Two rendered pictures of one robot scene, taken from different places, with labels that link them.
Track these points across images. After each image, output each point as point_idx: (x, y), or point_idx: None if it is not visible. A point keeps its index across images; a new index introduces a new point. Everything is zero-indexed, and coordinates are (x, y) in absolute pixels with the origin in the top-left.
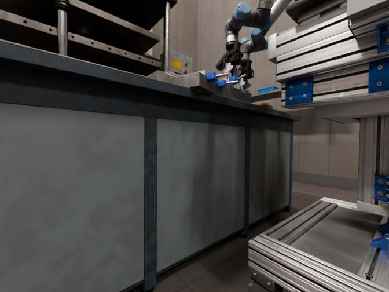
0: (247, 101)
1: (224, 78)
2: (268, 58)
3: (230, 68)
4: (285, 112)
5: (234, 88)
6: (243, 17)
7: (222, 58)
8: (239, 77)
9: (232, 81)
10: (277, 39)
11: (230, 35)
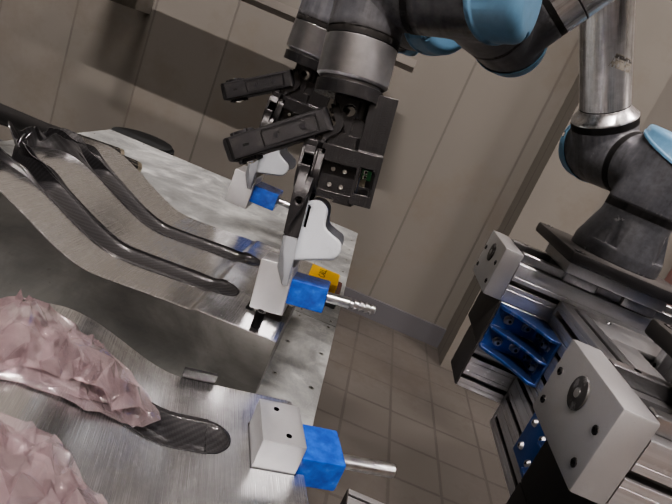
0: (294, 307)
1: (269, 267)
2: (577, 490)
3: (320, 251)
4: (349, 268)
5: (290, 308)
6: (497, 43)
7: (283, 130)
8: (341, 305)
9: (374, 468)
10: (650, 452)
11: (377, 45)
